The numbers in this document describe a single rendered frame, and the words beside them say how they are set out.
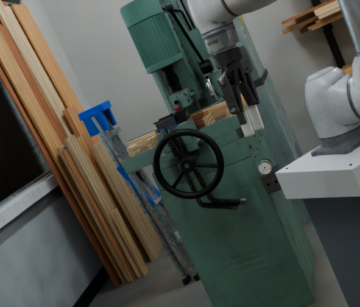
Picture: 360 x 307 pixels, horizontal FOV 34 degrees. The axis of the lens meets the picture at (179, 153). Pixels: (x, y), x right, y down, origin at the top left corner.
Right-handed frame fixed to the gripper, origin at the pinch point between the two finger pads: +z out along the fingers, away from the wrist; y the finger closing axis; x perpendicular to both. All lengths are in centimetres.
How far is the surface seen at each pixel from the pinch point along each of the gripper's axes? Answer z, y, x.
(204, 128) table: 7, -62, -65
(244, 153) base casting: 22, -68, -54
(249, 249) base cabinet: 63, -63, -66
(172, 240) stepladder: 70, -101, -147
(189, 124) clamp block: 2, -54, -66
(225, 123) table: 8, -66, -57
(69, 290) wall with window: 84, -74, -222
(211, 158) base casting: 20, -61, -67
